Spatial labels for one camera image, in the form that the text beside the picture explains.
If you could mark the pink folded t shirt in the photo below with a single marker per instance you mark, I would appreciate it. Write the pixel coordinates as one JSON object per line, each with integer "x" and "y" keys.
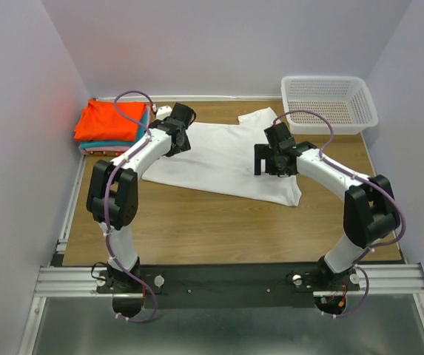
{"x": 104, "y": 148}

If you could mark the white t shirt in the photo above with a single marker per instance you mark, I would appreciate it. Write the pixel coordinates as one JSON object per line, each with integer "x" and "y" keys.
{"x": 221, "y": 160}

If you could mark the white plastic basket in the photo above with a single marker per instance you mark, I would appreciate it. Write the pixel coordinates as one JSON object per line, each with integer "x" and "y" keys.
{"x": 344, "y": 101}

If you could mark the white back edge strip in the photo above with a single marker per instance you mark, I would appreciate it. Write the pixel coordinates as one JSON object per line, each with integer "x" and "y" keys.
{"x": 164, "y": 98}

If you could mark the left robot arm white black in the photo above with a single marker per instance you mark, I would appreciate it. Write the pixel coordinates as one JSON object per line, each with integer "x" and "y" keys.
{"x": 112, "y": 198}

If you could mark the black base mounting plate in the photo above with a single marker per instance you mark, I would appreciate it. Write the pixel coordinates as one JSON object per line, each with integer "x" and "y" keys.
{"x": 252, "y": 285}

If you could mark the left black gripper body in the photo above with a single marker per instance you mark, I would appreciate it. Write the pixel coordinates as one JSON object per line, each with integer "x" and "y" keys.
{"x": 184, "y": 147}

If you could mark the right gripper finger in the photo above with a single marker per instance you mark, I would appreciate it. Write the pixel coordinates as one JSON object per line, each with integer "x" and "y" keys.
{"x": 262, "y": 162}
{"x": 271, "y": 168}

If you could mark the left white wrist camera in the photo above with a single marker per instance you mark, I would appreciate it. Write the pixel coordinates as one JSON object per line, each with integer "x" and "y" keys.
{"x": 163, "y": 112}

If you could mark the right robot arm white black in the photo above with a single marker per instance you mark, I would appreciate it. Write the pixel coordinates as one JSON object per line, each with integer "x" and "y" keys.
{"x": 369, "y": 213}

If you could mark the aluminium frame rail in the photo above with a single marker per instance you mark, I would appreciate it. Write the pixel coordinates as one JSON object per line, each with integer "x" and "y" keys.
{"x": 178, "y": 227}

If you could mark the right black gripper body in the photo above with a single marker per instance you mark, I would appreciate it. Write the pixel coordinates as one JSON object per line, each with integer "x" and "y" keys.
{"x": 279, "y": 171}

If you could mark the teal folded t shirt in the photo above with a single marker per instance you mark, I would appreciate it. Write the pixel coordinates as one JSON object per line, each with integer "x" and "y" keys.
{"x": 106, "y": 130}

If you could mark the orange folded t shirt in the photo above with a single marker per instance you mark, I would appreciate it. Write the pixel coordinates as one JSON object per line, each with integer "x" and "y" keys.
{"x": 100, "y": 121}

